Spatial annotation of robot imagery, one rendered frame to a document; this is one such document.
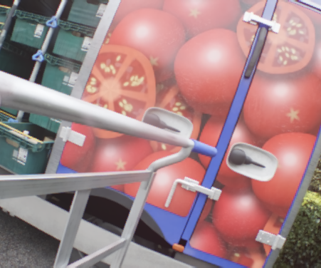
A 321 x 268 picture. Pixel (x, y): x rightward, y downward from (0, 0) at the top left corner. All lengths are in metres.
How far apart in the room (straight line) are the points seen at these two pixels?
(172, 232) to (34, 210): 0.93
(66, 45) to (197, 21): 0.96
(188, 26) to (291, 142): 0.90
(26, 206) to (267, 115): 1.64
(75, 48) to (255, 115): 1.31
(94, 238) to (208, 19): 1.51
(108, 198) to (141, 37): 0.99
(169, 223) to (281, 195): 0.67
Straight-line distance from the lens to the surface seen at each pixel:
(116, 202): 1.40
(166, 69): 1.34
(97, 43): 1.52
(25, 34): 2.10
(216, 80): 1.32
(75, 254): 1.82
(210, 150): 0.71
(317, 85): 1.51
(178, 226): 1.38
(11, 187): 0.35
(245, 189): 1.34
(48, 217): 1.66
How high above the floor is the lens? 1.23
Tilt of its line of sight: 2 degrees down
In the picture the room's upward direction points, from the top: 21 degrees clockwise
